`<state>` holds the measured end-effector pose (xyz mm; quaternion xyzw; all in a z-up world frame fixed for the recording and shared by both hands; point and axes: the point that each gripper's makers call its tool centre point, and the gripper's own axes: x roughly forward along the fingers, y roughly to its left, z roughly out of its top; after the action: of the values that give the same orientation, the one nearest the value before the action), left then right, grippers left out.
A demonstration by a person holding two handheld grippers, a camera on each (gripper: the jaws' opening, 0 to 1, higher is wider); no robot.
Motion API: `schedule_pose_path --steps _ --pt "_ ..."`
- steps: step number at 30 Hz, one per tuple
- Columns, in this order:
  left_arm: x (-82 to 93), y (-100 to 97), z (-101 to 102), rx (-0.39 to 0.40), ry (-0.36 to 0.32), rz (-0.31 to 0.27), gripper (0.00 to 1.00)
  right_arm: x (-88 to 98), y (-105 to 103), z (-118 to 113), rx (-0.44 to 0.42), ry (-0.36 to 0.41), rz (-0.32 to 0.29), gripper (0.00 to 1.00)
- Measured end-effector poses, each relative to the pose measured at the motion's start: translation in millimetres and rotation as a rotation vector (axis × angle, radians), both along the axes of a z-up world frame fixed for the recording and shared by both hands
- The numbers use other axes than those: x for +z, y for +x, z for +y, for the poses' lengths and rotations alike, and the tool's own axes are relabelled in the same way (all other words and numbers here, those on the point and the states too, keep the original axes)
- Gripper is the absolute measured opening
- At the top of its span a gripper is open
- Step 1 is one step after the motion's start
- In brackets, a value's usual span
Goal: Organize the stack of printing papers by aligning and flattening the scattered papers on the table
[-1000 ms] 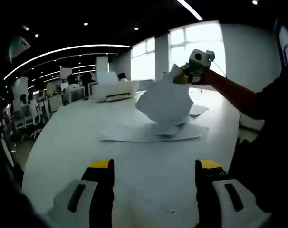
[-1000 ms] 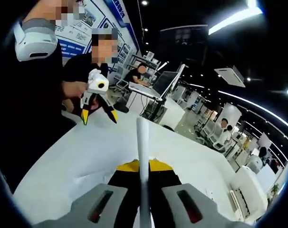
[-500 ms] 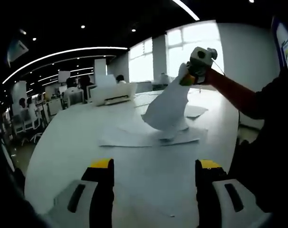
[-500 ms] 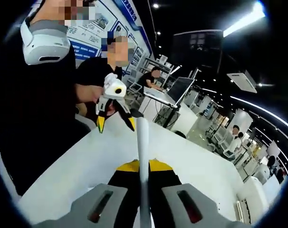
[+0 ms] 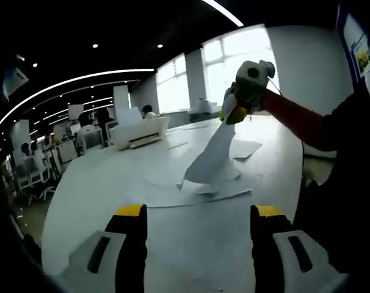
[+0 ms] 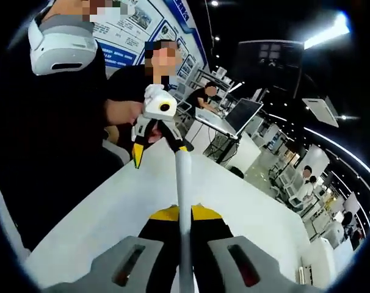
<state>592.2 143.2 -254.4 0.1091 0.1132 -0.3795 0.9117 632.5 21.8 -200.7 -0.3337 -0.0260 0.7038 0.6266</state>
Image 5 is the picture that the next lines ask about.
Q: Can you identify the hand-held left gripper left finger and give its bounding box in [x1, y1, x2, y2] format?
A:
[64, 203, 148, 293]

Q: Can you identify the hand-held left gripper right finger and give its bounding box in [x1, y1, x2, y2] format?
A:
[250, 204, 350, 293]

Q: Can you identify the white printing paper sheet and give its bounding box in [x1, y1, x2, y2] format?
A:
[176, 120, 239, 192]

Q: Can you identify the stack of printing papers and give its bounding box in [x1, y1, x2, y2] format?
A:
[142, 139, 264, 292]

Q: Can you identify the white box by window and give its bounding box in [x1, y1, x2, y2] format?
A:
[197, 97, 219, 114]

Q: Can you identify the large bright window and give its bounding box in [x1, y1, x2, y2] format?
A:
[201, 26, 273, 112]

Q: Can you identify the narrow bright window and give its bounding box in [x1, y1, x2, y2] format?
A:
[156, 53, 190, 113]

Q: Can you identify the long ceiling light strip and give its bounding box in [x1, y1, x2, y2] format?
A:
[0, 69, 157, 125]
[201, 0, 244, 27]

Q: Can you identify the white printer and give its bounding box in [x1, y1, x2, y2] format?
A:
[108, 106, 170, 151]

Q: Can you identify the pale chair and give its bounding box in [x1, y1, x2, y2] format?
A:
[303, 145, 337, 186]

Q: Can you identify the person in dark shirt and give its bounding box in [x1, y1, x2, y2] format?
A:
[294, 88, 370, 275]

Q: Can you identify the white office chair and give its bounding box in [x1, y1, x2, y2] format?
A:
[80, 126, 103, 150]

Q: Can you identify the white hanging board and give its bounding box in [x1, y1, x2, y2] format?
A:
[68, 104, 84, 121]

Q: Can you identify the blue wall poster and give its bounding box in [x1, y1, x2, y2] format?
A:
[336, 4, 370, 83]

